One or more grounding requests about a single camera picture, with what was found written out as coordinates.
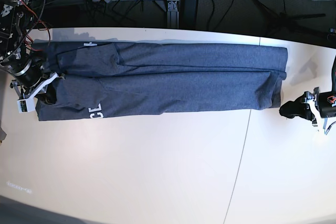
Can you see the aluminium mounting bracket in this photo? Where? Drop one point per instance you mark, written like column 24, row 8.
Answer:
column 173, row 15

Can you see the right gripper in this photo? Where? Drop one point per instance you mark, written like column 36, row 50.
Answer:
column 28, row 76

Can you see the black power adapter brick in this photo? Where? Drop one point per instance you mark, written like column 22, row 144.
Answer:
column 188, row 14

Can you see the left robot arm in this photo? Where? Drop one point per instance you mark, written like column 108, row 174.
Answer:
column 334, row 69

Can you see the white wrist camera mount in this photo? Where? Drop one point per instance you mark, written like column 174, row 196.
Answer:
column 26, row 103
column 321, row 123

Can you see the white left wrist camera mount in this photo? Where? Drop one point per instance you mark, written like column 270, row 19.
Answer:
column 321, row 123

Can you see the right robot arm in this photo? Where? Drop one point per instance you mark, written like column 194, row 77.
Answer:
column 18, row 56

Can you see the black tripod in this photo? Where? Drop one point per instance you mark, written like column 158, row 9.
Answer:
column 276, row 22

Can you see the blue grey T-shirt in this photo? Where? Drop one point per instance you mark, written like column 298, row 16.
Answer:
column 107, row 80

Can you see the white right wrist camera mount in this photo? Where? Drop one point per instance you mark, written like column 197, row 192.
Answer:
column 26, row 103

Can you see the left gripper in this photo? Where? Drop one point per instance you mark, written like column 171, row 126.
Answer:
column 323, row 102

